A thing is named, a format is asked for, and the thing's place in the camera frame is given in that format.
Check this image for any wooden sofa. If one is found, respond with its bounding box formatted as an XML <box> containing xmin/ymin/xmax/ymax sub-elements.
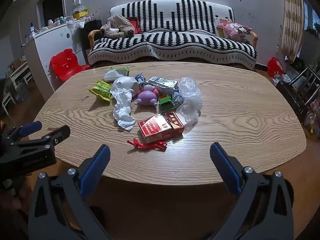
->
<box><xmin>88</xmin><ymin>29</ymin><xmax>258</xmax><ymax>48</ymax></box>

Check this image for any beige patterned curtain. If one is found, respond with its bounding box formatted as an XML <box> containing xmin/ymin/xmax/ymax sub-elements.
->
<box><xmin>279</xmin><ymin>0</ymin><xmax>304</xmax><ymax>64</ymax></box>

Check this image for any white tissue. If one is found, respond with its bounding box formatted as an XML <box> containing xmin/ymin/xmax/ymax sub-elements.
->
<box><xmin>110</xmin><ymin>87</ymin><xmax>137</xmax><ymax>131</ymax></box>

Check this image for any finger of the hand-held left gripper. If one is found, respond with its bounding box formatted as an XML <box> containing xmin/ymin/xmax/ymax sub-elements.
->
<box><xmin>10</xmin><ymin>125</ymin><xmax>71</xmax><ymax>155</ymax></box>
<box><xmin>0</xmin><ymin>120</ymin><xmax>43</xmax><ymax>143</ymax></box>

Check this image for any green white tissue packet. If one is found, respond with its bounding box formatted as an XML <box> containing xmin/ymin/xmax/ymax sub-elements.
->
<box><xmin>104</xmin><ymin>66</ymin><xmax>130</xmax><ymax>82</ymax></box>

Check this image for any black white striped sofa cover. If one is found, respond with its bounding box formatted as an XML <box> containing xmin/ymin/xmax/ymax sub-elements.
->
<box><xmin>87</xmin><ymin>0</ymin><xmax>258</xmax><ymax>70</ymax></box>

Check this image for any silver foil wrapper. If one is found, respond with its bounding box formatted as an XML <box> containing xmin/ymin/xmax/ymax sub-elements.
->
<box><xmin>171</xmin><ymin>91</ymin><xmax>185</xmax><ymax>108</ymax></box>

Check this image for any clear plastic bag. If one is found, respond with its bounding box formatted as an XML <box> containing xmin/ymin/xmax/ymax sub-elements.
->
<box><xmin>176</xmin><ymin>77</ymin><xmax>203</xmax><ymax>128</ymax></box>

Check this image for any silver foil packet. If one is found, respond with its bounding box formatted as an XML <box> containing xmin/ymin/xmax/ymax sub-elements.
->
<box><xmin>146</xmin><ymin>76</ymin><xmax>178</xmax><ymax>90</ymax></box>

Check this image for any black chair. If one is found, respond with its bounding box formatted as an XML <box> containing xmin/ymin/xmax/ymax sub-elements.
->
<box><xmin>275</xmin><ymin>66</ymin><xmax>320</xmax><ymax>120</ymax></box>

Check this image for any purple pig toy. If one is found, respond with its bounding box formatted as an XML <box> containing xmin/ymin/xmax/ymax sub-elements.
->
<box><xmin>135</xmin><ymin>84</ymin><xmax>160</xmax><ymax>107</ymax></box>

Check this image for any brown plush toy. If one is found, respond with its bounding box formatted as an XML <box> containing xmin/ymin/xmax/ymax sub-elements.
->
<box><xmin>100</xmin><ymin>15</ymin><xmax>135</xmax><ymax>39</ymax></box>

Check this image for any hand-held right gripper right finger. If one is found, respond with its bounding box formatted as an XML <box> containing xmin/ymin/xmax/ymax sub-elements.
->
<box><xmin>209</xmin><ymin>142</ymin><xmax>294</xmax><ymax>240</ymax></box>

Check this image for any red bag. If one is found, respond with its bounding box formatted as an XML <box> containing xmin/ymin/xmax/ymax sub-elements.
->
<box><xmin>267</xmin><ymin>57</ymin><xmax>285</xmax><ymax>77</ymax></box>

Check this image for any black cabinet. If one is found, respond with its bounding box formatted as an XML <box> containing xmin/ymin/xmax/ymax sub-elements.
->
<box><xmin>79</xmin><ymin>19</ymin><xmax>103</xmax><ymax>64</ymax></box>

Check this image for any blue white candy wrapper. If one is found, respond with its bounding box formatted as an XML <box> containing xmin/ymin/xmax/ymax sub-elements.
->
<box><xmin>134</xmin><ymin>72</ymin><xmax>147</xmax><ymax>84</ymax></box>

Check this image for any grey paper wrapper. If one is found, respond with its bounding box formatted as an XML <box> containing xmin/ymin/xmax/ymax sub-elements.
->
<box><xmin>113</xmin><ymin>76</ymin><xmax>140</xmax><ymax>97</ymax></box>

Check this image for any red cigarette box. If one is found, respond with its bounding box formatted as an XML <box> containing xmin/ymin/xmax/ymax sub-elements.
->
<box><xmin>165</xmin><ymin>111</ymin><xmax>185</xmax><ymax>137</ymax></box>
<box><xmin>137</xmin><ymin>114</ymin><xmax>173</xmax><ymax>144</ymax></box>

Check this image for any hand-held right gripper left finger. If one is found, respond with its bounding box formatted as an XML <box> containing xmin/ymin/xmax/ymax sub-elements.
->
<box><xmin>28</xmin><ymin>144</ymin><xmax>112</xmax><ymax>240</ymax></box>

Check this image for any pink cartoon cushion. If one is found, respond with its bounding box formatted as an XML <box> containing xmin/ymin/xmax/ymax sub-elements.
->
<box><xmin>216</xmin><ymin>21</ymin><xmax>252</xmax><ymax>39</ymax></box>

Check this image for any red ribbon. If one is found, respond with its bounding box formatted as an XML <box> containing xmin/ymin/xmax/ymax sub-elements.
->
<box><xmin>127</xmin><ymin>138</ymin><xmax>167</xmax><ymax>152</ymax></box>

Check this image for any group of small bottles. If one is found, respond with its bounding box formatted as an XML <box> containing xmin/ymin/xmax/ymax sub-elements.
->
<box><xmin>27</xmin><ymin>16</ymin><xmax>75</xmax><ymax>34</ymax></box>

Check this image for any yellow green wrapper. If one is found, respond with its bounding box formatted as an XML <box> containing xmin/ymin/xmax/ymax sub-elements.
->
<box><xmin>89</xmin><ymin>80</ymin><xmax>112</xmax><ymax>102</ymax></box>

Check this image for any red plastic chair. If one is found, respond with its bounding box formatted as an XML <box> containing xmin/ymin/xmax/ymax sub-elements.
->
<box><xmin>49</xmin><ymin>49</ymin><xmax>91</xmax><ymax>82</ymax></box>

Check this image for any red cushion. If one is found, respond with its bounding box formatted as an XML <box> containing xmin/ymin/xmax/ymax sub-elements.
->
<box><xmin>126</xmin><ymin>16</ymin><xmax>142</xmax><ymax>34</ymax></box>

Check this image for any white cabinet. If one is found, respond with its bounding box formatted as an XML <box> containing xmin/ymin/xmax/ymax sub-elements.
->
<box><xmin>22</xmin><ymin>24</ymin><xmax>87</xmax><ymax>93</ymax></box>

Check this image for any white low shelf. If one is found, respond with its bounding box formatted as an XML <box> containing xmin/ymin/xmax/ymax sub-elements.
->
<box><xmin>2</xmin><ymin>60</ymin><xmax>33</xmax><ymax>110</ymax></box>

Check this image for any small green box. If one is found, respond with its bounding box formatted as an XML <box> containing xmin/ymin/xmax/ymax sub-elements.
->
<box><xmin>159</xmin><ymin>94</ymin><xmax>175</xmax><ymax>113</ymax></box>

